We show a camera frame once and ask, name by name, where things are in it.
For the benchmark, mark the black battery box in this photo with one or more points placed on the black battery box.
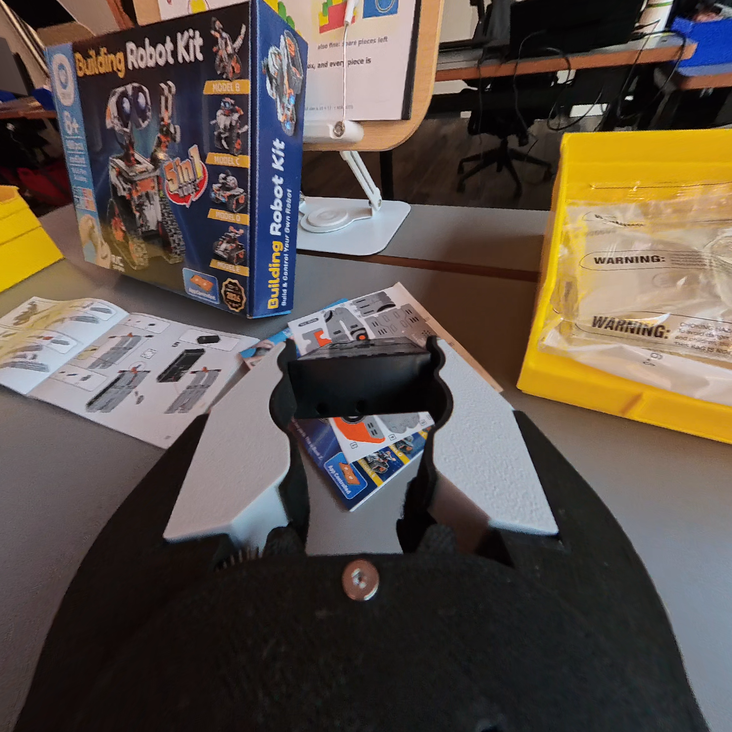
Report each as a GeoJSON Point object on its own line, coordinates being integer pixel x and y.
{"type": "Point", "coordinates": [360, 377]}

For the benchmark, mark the white tablet stand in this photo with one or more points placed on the white tablet stand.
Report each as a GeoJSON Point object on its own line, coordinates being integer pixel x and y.
{"type": "Point", "coordinates": [343, 229]}

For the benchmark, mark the wooden background desk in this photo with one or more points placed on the wooden background desk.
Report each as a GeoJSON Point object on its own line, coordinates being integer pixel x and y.
{"type": "Point", "coordinates": [572, 60]}

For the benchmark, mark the black office chair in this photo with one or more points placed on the black office chair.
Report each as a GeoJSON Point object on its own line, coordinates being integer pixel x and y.
{"type": "Point", "coordinates": [503, 143]}

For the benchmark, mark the grey desk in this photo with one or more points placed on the grey desk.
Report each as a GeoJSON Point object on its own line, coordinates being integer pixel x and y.
{"type": "Point", "coordinates": [629, 514]}

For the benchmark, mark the open instruction booklet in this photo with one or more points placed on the open instruction booklet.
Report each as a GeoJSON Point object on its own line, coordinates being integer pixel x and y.
{"type": "Point", "coordinates": [143, 354]}

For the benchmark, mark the blue robot kit box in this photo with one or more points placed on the blue robot kit box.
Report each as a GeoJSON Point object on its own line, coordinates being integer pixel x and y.
{"type": "Point", "coordinates": [171, 171]}

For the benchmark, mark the yellow plastic bin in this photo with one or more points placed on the yellow plastic bin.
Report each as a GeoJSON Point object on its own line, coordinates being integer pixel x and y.
{"type": "Point", "coordinates": [572, 400]}
{"type": "Point", "coordinates": [28, 251]}

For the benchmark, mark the small blue booklet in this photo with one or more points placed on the small blue booklet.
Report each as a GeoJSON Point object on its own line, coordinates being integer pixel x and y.
{"type": "Point", "coordinates": [354, 486]}

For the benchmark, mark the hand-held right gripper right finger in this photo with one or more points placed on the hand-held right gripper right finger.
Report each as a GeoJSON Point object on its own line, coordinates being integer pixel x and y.
{"type": "Point", "coordinates": [492, 457]}

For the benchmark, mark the clear plastic bags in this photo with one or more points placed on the clear plastic bags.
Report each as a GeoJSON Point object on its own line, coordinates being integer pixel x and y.
{"type": "Point", "coordinates": [640, 286]}

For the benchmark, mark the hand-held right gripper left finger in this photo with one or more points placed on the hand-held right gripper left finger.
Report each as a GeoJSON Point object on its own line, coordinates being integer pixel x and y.
{"type": "Point", "coordinates": [240, 457]}

